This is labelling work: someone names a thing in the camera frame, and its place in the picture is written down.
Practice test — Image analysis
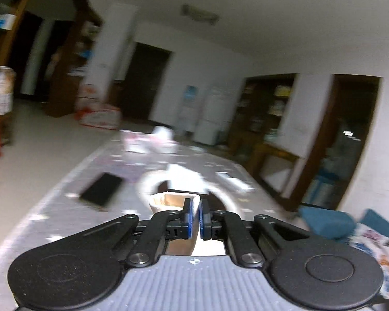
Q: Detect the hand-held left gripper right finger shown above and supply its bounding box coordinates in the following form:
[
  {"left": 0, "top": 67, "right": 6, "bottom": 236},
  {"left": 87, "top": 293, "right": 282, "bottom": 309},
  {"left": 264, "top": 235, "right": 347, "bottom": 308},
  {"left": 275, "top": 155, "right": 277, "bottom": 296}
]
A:
[{"left": 199, "top": 198, "right": 312, "bottom": 266}]

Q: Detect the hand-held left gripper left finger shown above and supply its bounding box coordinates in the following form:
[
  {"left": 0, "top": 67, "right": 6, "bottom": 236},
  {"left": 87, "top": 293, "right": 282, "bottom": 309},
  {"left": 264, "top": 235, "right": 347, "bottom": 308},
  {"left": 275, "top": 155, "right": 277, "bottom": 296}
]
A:
[{"left": 110, "top": 197, "right": 195, "bottom": 264}]

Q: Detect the white tissue paper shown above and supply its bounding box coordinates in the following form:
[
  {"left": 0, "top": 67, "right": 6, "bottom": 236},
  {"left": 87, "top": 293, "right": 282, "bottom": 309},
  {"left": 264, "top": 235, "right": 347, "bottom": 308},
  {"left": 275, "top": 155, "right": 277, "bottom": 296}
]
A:
[{"left": 165, "top": 164, "right": 208, "bottom": 193}]

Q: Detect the white remote control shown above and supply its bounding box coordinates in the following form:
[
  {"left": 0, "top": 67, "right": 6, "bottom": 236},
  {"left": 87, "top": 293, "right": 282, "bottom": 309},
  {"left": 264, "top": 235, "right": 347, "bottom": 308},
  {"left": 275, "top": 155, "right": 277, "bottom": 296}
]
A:
[{"left": 217, "top": 171, "right": 255, "bottom": 192}]

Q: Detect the black smartphone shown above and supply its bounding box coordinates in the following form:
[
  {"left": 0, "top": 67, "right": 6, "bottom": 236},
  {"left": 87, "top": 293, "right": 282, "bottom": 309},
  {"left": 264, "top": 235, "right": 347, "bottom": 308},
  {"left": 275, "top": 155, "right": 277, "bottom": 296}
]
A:
[{"left": 79, "top": 172, "right": 123, "bottom": 208}]

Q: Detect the soft tissue pack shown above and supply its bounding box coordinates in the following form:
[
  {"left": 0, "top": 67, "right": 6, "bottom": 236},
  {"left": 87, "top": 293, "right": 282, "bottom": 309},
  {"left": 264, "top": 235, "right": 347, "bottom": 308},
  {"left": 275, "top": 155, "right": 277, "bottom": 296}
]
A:
[{"left": 121, "top": 130, "right": 153, "bottom": 153}]

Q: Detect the white water dispenser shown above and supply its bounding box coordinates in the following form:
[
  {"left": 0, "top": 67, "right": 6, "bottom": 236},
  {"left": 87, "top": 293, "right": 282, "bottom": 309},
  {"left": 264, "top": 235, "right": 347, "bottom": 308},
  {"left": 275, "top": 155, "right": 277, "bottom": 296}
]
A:
[{"left": 177, "top": 104, "right": 198, "bottom": 135}]

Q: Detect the wooden side table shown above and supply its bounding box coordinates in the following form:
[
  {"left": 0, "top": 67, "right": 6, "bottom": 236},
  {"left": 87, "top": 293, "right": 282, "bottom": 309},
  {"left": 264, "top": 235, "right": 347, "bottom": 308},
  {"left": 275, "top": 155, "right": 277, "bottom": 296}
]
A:
[{"left": 246, "top": 143, "right": 303, "bottom": 201}]

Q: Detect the white refrigerator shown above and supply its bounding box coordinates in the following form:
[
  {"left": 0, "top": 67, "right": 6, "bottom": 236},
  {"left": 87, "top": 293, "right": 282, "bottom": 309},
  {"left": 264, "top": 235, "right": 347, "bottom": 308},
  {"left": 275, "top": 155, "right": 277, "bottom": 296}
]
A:
[{"left": 194, "top": 86, "right": 237, "bottom": 146}]

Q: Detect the tall wooden display cabinet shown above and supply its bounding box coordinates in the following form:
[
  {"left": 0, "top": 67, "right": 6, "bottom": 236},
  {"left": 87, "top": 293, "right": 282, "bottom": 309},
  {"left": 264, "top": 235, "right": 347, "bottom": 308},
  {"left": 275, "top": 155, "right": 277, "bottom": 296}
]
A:
[{"left": 228, "top": 74, "right": 295, "bottom": 156}]

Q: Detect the blue cabinet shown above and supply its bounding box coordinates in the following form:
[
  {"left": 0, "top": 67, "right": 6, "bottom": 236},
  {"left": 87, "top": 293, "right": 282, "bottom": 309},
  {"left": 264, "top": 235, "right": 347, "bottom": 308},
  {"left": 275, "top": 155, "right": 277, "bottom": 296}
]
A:
[{"left": 303, "top": 155, "right": 344, "bottom": 208}]

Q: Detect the red and white bag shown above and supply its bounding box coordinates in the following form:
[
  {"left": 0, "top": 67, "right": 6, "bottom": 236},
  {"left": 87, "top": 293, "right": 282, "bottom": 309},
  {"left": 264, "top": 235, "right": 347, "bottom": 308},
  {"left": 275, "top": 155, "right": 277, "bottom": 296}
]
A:
[{"left": 76, "top": 84, "right": 121, "bottom": 130}]

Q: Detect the dark wooden door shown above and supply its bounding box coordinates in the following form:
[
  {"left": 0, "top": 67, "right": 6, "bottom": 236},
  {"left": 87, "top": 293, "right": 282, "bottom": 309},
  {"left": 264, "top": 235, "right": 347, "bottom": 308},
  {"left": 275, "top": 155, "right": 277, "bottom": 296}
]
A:
[{"left": 120, "top": 42, "right": 174, "bottom": 122}]

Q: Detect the printed cushion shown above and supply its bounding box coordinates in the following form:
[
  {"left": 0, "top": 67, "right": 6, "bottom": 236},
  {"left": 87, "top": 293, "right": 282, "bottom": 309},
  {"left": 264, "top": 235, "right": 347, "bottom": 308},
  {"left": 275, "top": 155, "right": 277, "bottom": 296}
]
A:
[{"left": 348, "top": 223, "right": 389, "bottom": 299}]

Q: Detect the wooden shelf cabinet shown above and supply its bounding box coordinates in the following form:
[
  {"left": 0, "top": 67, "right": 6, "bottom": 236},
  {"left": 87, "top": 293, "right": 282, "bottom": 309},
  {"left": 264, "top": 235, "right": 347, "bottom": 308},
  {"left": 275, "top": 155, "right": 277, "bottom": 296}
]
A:
[{"left": 49, "top": 19, "right": 101, "bottom": 117}]

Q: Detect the wooden door frame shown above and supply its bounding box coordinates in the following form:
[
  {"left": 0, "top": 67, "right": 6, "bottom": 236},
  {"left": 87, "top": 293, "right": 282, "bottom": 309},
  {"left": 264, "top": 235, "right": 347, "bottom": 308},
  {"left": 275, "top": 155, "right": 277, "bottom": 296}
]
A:
[{"left": 280, "top": 74, "right": 383, "bottom": 213}]

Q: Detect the wall air conditioner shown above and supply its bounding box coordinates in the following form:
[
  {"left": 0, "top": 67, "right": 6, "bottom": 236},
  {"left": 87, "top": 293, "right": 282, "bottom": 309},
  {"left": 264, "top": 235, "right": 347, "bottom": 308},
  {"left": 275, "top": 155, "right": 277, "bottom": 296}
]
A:
[{"left": 181, "top": 4, "right": 219, "bottom": 26}]

